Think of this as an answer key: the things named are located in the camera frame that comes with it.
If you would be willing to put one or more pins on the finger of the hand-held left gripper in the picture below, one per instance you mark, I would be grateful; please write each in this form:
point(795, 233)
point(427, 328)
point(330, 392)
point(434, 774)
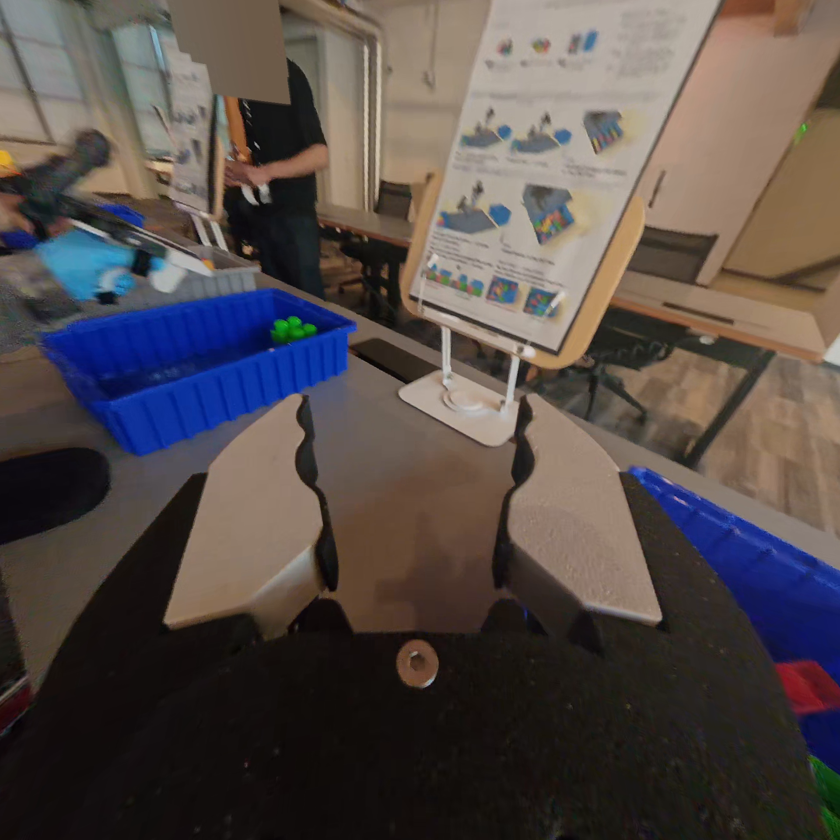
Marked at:
point(171, 272)

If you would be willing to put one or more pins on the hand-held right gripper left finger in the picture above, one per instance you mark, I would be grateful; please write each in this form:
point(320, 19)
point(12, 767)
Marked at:
point(243, 538)

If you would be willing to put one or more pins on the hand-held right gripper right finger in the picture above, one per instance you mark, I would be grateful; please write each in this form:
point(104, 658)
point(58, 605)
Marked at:
point(584, 538)

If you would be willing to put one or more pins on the blue plastic bin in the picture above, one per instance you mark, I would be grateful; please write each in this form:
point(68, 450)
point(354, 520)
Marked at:
point(184, 387)
point(761, 578)
point(121, 213)

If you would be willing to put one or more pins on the green building block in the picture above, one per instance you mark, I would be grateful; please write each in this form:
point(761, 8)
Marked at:
point(306, 330)
point(284, 331)

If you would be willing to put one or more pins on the pile of assorted toy blocks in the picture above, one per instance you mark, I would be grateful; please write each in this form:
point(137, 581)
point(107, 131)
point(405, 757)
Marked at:
point(807, 685)

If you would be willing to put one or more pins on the person's left forearm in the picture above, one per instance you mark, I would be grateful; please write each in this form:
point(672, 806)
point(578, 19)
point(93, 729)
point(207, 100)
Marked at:
point(26, 309)

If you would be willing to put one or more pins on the person's left hand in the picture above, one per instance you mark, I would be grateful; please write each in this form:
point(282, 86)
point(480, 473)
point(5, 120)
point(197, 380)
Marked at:
point(85, 263)

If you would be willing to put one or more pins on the grey plastic bin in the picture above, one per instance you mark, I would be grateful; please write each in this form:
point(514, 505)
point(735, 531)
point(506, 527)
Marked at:
point(230, 276)

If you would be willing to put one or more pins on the wooden display board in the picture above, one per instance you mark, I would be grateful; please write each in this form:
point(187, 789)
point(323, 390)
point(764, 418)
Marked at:
point(208, 145)

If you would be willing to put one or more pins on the wooden office desk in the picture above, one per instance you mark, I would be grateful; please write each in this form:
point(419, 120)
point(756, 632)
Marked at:
point(361, 221)
point(722, 315)

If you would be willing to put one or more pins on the black textured wrist rest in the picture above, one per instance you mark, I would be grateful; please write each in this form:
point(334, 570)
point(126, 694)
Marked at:
point(46, 492)

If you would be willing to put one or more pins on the black office chair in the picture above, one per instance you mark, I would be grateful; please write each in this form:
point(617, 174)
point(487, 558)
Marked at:
point(394, 197)
point(676, 250)

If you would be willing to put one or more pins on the instruction sheet on stand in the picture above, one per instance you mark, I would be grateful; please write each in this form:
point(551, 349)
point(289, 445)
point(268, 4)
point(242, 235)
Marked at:
point(610, 289)

